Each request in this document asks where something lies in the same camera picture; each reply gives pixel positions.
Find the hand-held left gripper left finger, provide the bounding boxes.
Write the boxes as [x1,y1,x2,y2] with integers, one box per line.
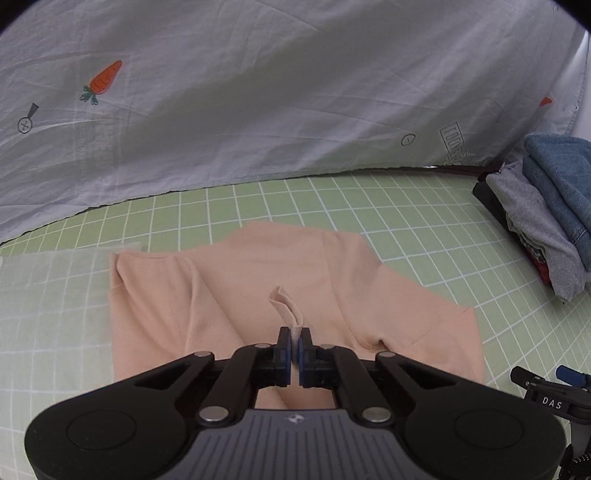
[117,327,295,425]

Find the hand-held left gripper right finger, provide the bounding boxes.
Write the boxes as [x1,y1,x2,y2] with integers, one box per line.
[298,327,468,424]

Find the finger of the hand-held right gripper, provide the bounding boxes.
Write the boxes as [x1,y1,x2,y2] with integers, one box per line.
[555,366,591,388]
[510,366,544,393]

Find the beige shirt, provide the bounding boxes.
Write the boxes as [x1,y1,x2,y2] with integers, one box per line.
[108,220,486,409]

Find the stack of folded clothes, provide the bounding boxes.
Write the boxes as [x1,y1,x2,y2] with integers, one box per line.
[487,167,591,304]

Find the folded red printed garment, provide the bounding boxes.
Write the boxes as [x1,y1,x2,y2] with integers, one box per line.
[519,233,553,285]

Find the green grid mat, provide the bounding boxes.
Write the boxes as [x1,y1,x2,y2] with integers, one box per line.
[0,167,591,480]

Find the folded black garment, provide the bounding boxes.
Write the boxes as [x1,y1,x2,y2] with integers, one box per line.
[472,174,522,232]

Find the folded blue denim garment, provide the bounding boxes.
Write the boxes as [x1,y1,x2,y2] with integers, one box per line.
[524,133,591,271]

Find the pale translucent sheet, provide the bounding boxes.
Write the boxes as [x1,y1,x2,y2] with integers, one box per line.
[0,239,147,462]

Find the grey carrot-printed sheet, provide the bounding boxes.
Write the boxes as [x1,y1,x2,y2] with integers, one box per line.
[0,0,586,245]

